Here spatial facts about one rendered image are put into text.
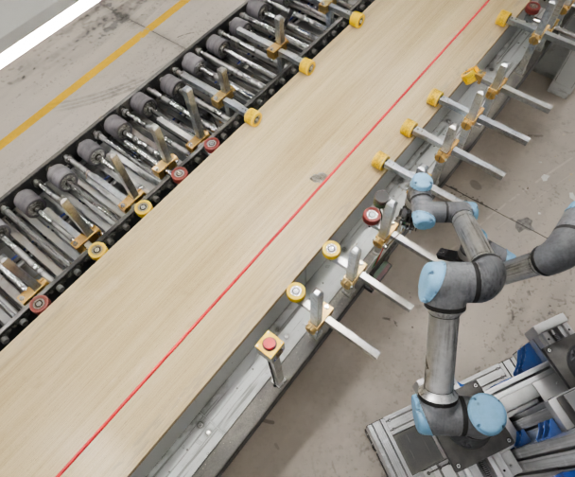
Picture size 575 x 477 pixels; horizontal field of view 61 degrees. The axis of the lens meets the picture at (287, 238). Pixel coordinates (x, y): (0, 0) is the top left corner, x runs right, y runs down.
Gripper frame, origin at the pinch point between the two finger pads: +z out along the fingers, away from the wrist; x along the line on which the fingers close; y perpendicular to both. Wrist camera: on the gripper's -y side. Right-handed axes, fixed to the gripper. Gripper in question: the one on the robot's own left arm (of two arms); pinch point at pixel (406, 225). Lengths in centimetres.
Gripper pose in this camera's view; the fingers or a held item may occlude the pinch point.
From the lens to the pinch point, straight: 207.5
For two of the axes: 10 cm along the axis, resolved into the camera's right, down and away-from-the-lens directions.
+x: 9.5, 2.6, -1.9
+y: -3.2, 8.4, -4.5
